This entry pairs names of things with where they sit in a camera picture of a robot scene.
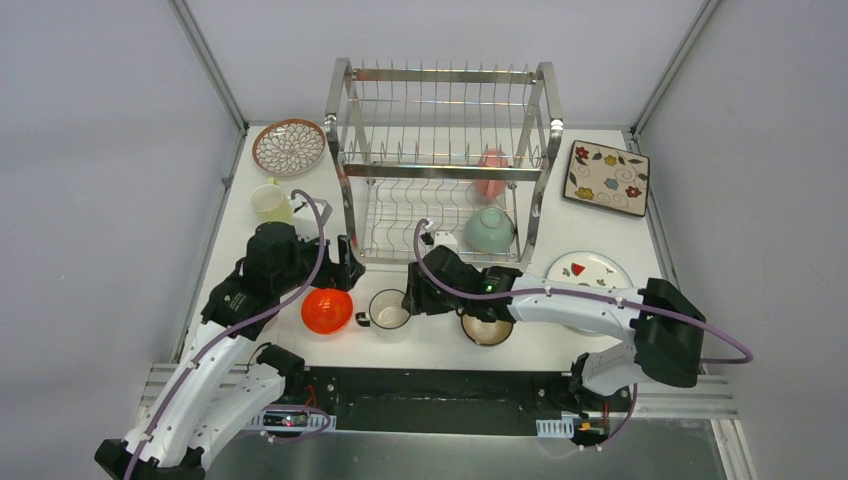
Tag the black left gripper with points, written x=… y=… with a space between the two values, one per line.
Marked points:
x=342 y=273

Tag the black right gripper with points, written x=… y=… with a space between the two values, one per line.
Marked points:
x=416 y=298

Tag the mint green bowl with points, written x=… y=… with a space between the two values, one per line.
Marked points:
x=490 y=230

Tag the white ribbed mug black rim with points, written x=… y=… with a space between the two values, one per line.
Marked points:
x=386 y=316

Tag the light green mug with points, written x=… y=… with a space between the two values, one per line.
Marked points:
x=270 y=203

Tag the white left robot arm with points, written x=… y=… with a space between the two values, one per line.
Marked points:
x=188 y=426

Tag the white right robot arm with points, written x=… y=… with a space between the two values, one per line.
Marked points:
x=659 y=331

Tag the stainless steel dish rack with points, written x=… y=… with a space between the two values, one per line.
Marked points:
x=439 y=142

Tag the orange plastic bowl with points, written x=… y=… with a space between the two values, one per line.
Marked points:
x=326 y=311

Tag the beige bowl dark rim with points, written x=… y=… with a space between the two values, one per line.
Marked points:
x=486 y=334

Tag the brown floral round plate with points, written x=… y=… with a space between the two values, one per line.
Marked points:
x=289 y=147

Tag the square floral plate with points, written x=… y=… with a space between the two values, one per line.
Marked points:
x=607 y=178

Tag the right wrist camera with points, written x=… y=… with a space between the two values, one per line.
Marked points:
x=433 y=237

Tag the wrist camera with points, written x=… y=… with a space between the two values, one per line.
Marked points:
x=433 y=237
x=305 y=222

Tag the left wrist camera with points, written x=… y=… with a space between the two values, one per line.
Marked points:
x=305 y=222

